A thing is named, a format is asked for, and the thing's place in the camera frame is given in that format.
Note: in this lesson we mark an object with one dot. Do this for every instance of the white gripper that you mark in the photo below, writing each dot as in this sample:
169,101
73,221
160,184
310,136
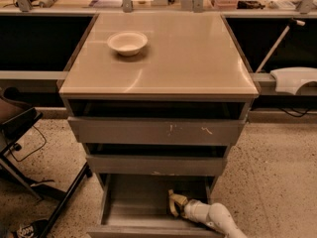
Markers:
191,208

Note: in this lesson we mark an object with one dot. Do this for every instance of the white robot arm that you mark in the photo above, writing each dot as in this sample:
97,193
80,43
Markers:
216,216

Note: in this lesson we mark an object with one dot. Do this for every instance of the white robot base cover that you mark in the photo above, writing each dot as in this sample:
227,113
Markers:
291,79

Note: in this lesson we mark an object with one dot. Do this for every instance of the grey open bottom drawer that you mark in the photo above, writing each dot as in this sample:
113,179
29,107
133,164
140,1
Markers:
136,206

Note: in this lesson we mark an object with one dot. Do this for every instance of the grey top drawer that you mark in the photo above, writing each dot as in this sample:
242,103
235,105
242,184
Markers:
157,122

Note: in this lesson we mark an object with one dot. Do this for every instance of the grey middle drawer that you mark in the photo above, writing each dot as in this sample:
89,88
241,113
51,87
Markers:
157,160

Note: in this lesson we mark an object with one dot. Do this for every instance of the grey drawer cabinet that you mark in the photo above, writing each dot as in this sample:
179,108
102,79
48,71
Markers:
189,57

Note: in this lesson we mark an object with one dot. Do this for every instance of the black white shoe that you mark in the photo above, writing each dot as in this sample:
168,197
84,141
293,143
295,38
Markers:
33,230

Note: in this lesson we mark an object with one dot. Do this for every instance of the white bowl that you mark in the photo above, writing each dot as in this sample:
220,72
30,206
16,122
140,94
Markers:
127,43

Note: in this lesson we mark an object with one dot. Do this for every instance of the white stick with black grip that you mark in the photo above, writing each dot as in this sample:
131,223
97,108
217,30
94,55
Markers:
291,23

